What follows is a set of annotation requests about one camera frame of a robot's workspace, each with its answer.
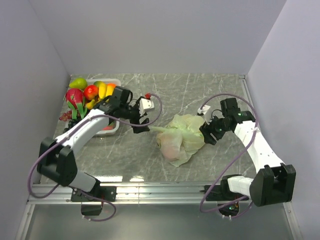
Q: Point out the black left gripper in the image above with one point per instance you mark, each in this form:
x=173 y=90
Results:
x=137 y=120

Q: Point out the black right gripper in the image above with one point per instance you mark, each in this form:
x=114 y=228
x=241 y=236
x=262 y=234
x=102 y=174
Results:
x=206 y=130

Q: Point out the pale green avocado plastic bag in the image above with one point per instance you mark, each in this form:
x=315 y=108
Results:
x=180 y=139

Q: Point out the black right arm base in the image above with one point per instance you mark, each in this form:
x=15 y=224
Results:
x=221 y=193

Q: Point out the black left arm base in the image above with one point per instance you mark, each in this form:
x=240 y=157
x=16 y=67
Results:
x=92 y=202

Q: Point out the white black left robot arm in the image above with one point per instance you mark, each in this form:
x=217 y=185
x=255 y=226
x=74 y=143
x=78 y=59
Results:
x=56 y=159

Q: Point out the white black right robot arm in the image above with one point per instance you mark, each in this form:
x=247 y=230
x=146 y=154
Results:
x=274 y=180

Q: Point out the pink flat fake peach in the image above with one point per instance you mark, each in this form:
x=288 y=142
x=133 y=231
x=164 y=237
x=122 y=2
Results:
x=108 y=128

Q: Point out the orange fake tangerine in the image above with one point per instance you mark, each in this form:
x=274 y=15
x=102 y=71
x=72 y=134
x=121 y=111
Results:
x=111 y=86

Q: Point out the green yellow fake mango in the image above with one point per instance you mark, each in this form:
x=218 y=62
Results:
x=98 y=83

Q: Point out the red fake apple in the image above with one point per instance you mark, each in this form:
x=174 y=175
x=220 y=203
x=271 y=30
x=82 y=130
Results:
x=90 y=92

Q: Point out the pink fake dragon fruit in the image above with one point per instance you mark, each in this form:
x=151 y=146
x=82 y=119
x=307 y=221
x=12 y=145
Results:
x=76 y=101

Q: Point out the green yellow fake pear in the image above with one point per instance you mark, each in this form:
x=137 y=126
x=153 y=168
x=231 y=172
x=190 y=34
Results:
x=78 y=83

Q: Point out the red fake grape bunch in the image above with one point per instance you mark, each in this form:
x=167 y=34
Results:
x=66 y=116

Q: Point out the white plastic fruit bin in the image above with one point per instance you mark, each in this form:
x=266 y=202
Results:
x=112 y=82

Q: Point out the small yellow banana bunch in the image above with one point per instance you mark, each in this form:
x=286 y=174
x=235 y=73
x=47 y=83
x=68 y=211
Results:
x=104 y=92

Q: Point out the tiny yellow banana bunch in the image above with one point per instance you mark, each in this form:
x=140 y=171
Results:
x=90 y=104

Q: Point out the dark purple grape bunch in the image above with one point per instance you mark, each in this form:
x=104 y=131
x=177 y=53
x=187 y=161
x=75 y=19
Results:
x=70 y=124

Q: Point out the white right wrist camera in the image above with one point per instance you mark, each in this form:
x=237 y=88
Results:
x=206 y=113

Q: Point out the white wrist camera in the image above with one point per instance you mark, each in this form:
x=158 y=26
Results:
x=206 y=113
x=145 y=106

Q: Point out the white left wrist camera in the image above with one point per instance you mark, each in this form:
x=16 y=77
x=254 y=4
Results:
x=145 y=106

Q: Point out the aluminium mounting rail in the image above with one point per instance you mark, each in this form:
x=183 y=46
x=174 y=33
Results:
x=136 y=193

